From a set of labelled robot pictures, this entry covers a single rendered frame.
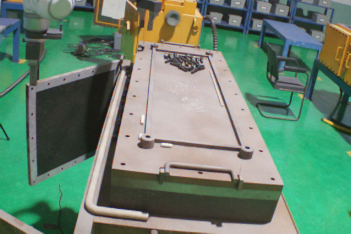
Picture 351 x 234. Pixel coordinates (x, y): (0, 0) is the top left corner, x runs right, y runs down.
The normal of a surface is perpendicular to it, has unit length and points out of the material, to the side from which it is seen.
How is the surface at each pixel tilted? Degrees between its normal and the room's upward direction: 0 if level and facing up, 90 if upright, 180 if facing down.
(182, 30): 90
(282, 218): 0
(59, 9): 98
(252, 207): 90
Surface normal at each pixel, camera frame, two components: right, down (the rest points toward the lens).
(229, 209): 0.04, 0.39
